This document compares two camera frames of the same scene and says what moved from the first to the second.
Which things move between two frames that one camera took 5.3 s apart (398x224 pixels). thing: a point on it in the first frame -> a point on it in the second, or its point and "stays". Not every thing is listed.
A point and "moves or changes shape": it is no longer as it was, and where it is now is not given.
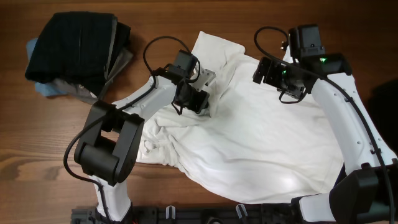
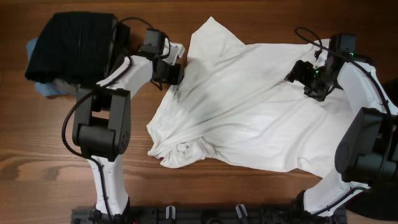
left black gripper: (201, 102) -> (175, 79)
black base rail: (194, 214) stays
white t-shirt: (257, 141) moves or changes shape
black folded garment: (75, 46) stays
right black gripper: (270, 77) -> (299, 73)
